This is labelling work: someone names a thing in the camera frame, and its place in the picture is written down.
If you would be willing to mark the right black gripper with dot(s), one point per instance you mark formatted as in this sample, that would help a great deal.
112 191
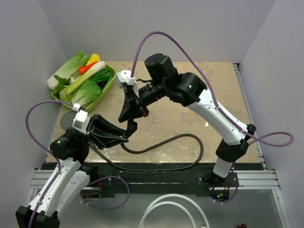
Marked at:
131 108

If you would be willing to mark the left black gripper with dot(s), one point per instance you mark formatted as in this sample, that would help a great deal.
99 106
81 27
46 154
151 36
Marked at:
99 126

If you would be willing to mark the black angle valve fitting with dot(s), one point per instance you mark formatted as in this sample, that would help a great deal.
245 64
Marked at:
131 128

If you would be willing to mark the grey shower head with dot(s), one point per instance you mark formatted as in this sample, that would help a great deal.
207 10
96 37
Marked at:
67 120

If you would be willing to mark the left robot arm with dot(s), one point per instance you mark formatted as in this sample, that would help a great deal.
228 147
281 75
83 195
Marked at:
70 174

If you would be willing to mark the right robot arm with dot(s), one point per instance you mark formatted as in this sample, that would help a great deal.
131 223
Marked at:
190 91

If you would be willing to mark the green plastic tray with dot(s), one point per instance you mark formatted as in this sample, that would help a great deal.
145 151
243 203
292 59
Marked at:
105 87

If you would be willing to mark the green lettuce toy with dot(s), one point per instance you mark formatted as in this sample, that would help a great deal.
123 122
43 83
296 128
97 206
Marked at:
84 95

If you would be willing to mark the dark green vegetable toy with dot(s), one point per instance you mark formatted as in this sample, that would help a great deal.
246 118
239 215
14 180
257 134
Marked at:
101 76

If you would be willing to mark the white leek toy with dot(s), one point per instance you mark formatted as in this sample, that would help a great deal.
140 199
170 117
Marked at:
96 67

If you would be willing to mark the orange carrot toy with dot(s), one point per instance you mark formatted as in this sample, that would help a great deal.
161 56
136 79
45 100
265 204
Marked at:
84 69

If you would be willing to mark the yellow pepper toy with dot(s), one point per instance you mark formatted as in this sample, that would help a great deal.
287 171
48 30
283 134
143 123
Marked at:
94 58

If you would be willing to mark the napa cabbage toy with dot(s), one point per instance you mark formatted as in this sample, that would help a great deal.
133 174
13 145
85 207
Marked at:
70 67

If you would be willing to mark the red small object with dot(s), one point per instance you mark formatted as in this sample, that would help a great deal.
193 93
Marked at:
242 226

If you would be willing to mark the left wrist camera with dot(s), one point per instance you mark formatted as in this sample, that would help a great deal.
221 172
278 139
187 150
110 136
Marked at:
81 120

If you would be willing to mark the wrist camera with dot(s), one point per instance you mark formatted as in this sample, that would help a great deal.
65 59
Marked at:
81 120
124 77

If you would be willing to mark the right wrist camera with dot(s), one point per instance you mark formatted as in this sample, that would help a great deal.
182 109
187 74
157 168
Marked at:
124 77

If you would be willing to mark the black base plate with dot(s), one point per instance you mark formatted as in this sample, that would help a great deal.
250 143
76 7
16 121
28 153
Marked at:
143 179

